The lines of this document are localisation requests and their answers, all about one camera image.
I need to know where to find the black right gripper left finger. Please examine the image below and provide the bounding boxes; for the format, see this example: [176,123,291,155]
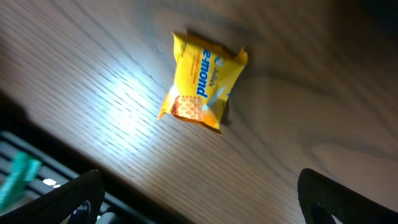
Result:
[1,170,105,224]

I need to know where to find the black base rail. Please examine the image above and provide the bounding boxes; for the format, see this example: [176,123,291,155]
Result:
[1,133,153,223]

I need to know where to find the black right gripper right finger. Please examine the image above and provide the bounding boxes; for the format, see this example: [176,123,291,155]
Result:
[297,168,397,224]

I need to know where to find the yellow biscuit packet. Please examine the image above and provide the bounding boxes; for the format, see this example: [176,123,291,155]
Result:
[158,31,248,134]

